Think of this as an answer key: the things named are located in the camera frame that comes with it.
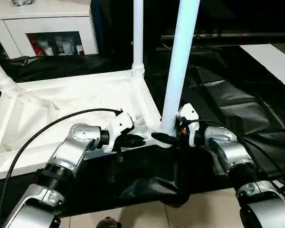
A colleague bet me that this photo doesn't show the white plastic table top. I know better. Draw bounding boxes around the white plastic table top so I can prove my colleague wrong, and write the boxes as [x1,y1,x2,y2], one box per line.
[0,68,177,183]

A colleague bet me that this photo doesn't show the black table mat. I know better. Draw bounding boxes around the black table mat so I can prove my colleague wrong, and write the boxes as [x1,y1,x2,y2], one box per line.
[0,45,285,218]

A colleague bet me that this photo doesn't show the dark robot foot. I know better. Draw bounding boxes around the dark robot foot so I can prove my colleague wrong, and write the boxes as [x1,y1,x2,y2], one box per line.
[97,216,123,228]

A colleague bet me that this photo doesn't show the white flat board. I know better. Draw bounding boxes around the white flat board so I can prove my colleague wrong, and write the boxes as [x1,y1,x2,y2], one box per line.
[239,44,285,94]

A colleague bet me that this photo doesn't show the red bottle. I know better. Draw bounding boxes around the red bottle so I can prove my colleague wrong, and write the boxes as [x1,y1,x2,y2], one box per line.
[29,38,40,57]

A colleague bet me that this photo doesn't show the white glass-door cabinet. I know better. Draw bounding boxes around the white glass-door cabinet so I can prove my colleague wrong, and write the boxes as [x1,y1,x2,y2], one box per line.
[0,0,99,59]

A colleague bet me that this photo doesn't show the clear glass ornament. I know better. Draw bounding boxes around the clear glass ornament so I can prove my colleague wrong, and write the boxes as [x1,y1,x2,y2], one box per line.
[11,0,36,8]

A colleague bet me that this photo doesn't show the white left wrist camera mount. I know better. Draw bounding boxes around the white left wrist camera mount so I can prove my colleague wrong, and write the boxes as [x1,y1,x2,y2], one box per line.
[102,111,135,154]

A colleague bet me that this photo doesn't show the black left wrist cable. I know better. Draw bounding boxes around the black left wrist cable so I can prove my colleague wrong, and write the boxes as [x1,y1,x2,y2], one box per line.
[0,108,124,225]

